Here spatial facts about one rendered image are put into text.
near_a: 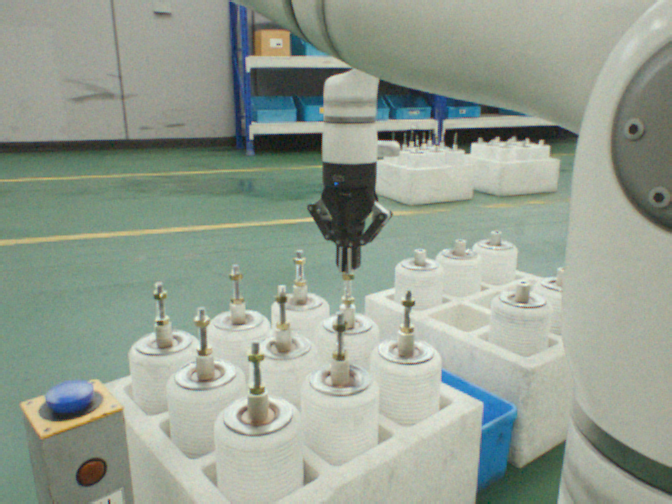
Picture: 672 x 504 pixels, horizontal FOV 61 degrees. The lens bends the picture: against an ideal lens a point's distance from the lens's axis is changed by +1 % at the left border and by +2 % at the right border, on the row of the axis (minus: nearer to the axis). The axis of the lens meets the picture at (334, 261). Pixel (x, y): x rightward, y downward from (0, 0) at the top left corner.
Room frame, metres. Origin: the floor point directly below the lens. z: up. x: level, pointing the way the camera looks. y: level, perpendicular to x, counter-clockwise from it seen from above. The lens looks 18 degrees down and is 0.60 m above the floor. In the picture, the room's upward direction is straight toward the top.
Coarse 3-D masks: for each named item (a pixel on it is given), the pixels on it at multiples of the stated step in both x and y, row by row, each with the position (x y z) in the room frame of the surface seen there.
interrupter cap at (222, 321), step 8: (224, 312) 0.82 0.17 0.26; (248, 312) 0.83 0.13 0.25; (256, 312) 0.82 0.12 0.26; (216, 320) 0.80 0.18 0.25; (224, 320) 0.80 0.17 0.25; (248, 320) 0.80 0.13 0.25; (256, 320) 0.80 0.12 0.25; (216, 328) 0.77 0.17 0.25; (224, 328) 0.77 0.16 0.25; (232, 328) 0.77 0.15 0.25; (240, 328) 0.76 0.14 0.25; (248, 328) 0.77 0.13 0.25
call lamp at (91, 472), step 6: (90, 462) 0.44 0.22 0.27; (96, 462) 0.44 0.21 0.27; (84, 468) 0.43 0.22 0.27; (90, 468) 0.43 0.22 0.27; (96, 468) 0.44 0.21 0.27; (102, 468) 0.44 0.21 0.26; (84, 474) 0.43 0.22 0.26; (90, 474) 0.43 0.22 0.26; (96, 474) 0.44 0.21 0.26; (102, 474) 0.44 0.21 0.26; (84, 480) 0.43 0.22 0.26; (90, 480) 0.43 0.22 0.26; (96, 480) 0.44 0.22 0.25
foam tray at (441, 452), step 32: (128, 384) 0.74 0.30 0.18; (128, 416) 0.65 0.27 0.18; (160, 416) 0.65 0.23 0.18; (448, 416) 0.65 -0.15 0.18; (480, 416) 0.68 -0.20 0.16; (160, 448) 0.59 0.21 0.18; (384, 448) 0.58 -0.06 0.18; (416, 448) 0.60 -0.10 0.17; (448, 448) 0.64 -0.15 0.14; (160, 480) 0.57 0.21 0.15; (192, 480) 0.53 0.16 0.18; (320, 480) 0.53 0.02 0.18; (352, 480) 0.53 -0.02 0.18; (384, 480) 0.56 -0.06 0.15; (416, 480) 0.60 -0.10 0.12; (448, 480) 0.64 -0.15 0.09
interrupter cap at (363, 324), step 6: (330, 318) 0.80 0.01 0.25; (360, 318) 0.80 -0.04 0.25; (366, 318) 0.80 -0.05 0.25; (324, 324) 0.78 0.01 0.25; (330, 324) 0.78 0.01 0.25; (360, 324) 0.78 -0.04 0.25; (366, 324) 0.78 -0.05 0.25; (372, 324) 0.78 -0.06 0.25; (330, 330) 0.76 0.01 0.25; (348, 330) 0.76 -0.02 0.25; (354, 330) 0.76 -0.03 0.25; (360, 330) 0.76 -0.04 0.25; (366, 330) 0.76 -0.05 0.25
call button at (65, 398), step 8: (64, 384) 0.47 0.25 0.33; (72, 384) 0.47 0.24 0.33; (80, 384) 0.47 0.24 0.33; (88, 384) 0.47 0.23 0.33; (48, 392) 0.46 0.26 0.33; (56, 392) 0.46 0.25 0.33; (64, 392) 0.46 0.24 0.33; (72, 392) 0.46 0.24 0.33; (80, 392) 0.46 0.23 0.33; (88, 392) 0.46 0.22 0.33; (48, 400) 0.45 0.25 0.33; (56, 400) 0.45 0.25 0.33; (64, 400) 0.45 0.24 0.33; (72, 400) 0.45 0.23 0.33; (80, 400) 0.45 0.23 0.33; (88, 400) 0.46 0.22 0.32; (56, 408) 0.44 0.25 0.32; (64, 408) 0.44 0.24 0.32; (72, 408) 0.45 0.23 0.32; (80, 408) 0.45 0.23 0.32
